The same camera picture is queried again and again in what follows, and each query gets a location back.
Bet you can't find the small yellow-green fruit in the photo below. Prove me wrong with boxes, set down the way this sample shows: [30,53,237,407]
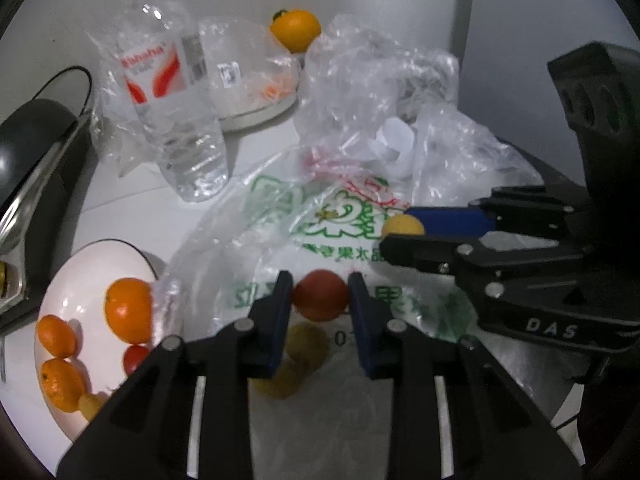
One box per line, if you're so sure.
[381,214,425,237]
[250,360,307,400]
[78,392,104,422]
[285,323,330,373]

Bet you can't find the cherry tomato bottom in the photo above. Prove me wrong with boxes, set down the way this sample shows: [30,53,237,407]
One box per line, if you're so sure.
[292,269,349,322]

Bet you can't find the cherry tomato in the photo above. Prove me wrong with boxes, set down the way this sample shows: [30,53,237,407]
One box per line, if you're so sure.
[122,344,150,377]
[292,269,349,322]

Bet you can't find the mandarin orange bottom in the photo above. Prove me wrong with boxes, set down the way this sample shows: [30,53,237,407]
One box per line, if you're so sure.
[104,278,153,344]

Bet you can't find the mandarin orange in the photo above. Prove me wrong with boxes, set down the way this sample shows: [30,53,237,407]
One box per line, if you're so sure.
[37,314,77,359]
[39,358,87,413]
[104,278,153,344]

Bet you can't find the small yellow-green fruit bottom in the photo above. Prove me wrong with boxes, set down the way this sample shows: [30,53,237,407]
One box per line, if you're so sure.
[250,360,307,400]

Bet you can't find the crumpled clear plastic bag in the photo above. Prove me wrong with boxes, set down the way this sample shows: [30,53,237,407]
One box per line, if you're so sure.
[294,14,542,206]

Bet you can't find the white plate black rim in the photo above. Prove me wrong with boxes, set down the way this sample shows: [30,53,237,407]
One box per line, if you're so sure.
[34,237,161,443]

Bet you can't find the clear bag over white bowl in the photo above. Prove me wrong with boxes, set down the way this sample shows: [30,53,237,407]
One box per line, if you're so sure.
[90,16,300,177]

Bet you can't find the clear plastic water bottle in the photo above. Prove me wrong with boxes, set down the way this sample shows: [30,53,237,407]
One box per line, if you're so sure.
[115,0,229,203]

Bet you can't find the large orange on bowl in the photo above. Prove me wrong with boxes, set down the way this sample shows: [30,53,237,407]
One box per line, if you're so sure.
[270,10,322,53]

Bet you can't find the black cooker power cable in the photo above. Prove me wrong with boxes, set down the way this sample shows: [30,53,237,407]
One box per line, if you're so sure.
[29,65,94,122]

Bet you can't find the black wok with wooden handle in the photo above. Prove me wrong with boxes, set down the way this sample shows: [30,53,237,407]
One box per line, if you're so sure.
[0,99,78,212]

